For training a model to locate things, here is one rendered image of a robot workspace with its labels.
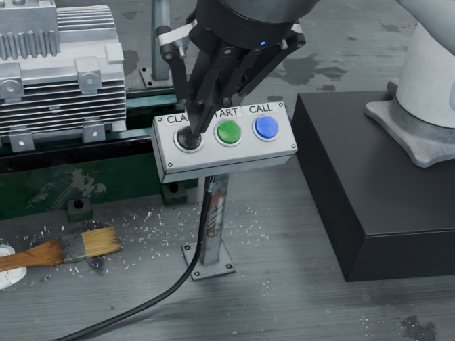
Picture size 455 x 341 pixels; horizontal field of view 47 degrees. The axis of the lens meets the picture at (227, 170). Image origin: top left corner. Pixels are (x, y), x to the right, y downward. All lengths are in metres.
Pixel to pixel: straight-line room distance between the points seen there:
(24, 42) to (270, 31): 0.44
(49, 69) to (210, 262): 0.37
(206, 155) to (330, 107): 0.44
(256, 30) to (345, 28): 1.23
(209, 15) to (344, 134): 0.60
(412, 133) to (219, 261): 0.39
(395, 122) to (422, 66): 0.12
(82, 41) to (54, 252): 0.32
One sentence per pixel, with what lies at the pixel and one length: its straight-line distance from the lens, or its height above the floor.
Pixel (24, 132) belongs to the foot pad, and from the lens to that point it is 0.78.
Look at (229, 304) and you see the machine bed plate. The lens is 0.79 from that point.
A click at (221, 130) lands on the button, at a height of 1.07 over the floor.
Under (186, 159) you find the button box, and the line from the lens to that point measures 0.61.
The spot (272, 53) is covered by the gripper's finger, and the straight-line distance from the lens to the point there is 0.47.
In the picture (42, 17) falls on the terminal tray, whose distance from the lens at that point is 0.74.
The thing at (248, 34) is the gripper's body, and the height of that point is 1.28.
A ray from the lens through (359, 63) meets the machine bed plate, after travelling 1.42.
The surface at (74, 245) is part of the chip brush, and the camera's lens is 0.85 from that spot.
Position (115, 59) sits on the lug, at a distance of 0.75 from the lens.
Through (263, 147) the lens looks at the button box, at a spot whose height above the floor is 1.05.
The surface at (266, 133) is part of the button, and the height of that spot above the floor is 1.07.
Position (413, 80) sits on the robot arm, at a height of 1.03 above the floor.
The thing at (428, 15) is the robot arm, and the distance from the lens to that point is 0.28.
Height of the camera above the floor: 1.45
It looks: 41 degrees down
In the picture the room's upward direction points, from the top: 7 degrees clockwise
